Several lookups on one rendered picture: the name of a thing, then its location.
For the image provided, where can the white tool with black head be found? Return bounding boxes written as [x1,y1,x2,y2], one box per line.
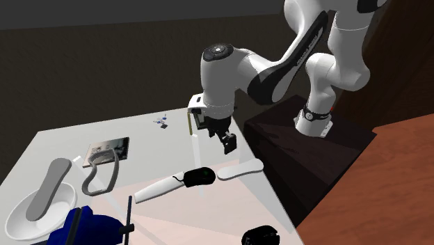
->
[133,166,217,205]

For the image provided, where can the small blue and black pieces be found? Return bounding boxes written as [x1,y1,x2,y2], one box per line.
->
[152,113,170,129]

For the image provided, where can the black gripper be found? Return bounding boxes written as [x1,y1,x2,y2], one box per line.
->
[204,116,237,155]

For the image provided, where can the shiny metal plate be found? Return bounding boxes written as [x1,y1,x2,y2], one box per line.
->
[82,136,131,168]

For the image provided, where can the grey flat spatula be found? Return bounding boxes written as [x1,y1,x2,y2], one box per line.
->
[25,157,73,223]

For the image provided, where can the black round object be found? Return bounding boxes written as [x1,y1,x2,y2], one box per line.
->
[241,225,281,245]

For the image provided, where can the dark robot stand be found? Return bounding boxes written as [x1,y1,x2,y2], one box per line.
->
[242,94,378,228]

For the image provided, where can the blue bench vise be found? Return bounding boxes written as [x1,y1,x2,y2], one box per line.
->
[32,195,136,245]

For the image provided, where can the grey curved handle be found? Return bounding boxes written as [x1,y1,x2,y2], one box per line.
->
[81,149,120,197]

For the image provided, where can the white flat spatula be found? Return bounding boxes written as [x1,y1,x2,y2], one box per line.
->
[216,158,264,182]

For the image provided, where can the white bowl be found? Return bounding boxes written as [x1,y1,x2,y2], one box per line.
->
[4,182,79,243]

